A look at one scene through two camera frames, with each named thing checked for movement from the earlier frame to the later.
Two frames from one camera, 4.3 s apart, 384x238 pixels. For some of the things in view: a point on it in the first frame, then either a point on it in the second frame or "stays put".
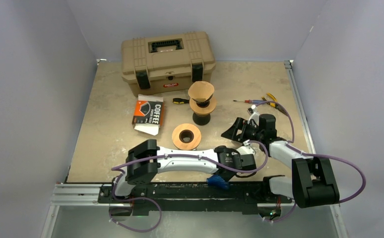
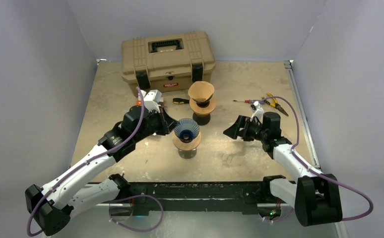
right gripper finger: x=240 y=123 stays put
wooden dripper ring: x=211 y=106 stays put
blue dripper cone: x=216 y=180 to x=187 y=128
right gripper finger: x=231 y=133 stays put
